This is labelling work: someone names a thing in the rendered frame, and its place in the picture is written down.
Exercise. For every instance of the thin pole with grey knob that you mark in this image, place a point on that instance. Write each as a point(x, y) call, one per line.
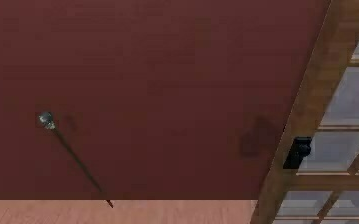
point(73, 158)

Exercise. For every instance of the wooden glass-paned room door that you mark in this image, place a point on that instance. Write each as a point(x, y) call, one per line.
point(323, 83)

